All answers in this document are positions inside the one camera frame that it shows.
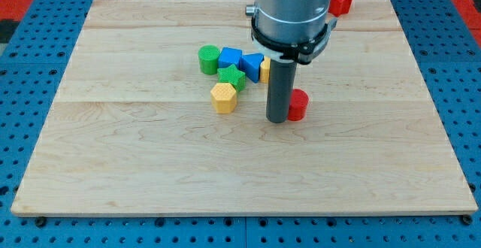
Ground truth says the blue cube block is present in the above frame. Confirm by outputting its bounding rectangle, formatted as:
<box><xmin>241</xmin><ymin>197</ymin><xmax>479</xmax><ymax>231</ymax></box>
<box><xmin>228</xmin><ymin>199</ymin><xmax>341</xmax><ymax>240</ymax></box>
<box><xmin>218</xmin><ymin>47</ymin><xmax>242</xmax><ymax>68</ymax></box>

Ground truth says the yellow block behind tool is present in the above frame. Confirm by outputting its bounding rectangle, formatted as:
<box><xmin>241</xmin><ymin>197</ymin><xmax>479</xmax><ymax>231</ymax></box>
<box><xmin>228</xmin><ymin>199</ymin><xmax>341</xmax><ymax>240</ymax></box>
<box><xmin>259</xmin><ymin>56</ymin><xmax>271</xmax><ymax>83</ymax></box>

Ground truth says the red cylinder block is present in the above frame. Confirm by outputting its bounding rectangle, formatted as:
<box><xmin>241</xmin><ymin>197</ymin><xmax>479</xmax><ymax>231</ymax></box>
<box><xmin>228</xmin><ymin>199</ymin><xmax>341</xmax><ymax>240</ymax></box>
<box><xmin>287</xmin><ymin>89</ymin><xmax>309</xmax><ymax>121</ymax></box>

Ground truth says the wooden board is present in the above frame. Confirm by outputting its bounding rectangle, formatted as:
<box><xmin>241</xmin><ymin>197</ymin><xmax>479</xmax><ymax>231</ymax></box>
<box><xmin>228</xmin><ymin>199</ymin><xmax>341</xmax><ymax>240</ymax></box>
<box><xmin>11</xmin><ymin>0</ymin><xmax>478</xmax><ymax>217</ymax></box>

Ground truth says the blue triangle block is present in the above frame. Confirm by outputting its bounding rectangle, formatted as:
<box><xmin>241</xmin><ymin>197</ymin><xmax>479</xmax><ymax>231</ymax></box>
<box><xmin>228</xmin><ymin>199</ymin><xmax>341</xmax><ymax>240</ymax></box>
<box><xmin>240</xmin><ymin>53</ymin><xmax>264</xmax><ymax>83</ymax></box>

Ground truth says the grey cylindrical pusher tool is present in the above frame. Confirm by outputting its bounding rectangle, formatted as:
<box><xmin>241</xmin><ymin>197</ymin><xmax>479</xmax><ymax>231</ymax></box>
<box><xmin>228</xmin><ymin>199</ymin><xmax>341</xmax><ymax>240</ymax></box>
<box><xmin>266</xmin><ymin>59</ymin><xmax>297</xmax><ymax>123</ymax></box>

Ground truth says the green cylinder block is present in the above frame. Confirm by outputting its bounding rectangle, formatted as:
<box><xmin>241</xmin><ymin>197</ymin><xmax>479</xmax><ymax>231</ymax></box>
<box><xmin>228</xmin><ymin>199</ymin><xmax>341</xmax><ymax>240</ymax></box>
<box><xmin>198</xmin><ymin>45</ymin><xmax>220</xmax><ymax>75</ymax></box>

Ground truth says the green star block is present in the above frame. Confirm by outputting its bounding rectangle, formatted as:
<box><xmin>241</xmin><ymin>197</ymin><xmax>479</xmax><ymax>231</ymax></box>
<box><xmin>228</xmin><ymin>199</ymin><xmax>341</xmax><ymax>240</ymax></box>
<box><xmin>218</xmin><ymin>64</ymin><xmax>246</xmax><ymax>92</ymax></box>

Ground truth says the red star block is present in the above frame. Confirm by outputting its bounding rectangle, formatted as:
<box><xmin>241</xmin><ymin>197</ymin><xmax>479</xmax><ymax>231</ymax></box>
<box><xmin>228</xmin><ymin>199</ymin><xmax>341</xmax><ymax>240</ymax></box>
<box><xmin>328</xmin><ymin>0</ymin><xmax>352</xmax><ymax>17</ymax></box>

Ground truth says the yellow hexagon block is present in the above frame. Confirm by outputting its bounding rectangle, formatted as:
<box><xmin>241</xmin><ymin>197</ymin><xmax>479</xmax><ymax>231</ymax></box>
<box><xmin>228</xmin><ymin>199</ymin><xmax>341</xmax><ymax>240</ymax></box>
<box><xmin>210</xmin><ymin>83</ymin><xmax>237</xmax><ymax>114</ymax></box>

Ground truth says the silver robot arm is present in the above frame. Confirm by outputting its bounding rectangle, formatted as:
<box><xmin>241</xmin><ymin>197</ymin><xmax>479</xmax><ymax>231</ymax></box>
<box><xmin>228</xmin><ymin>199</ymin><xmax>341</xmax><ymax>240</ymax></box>
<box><xmin>251</xmin><ymin>0</ymin><xmax>337</xmax><ymax>65</ymax></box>

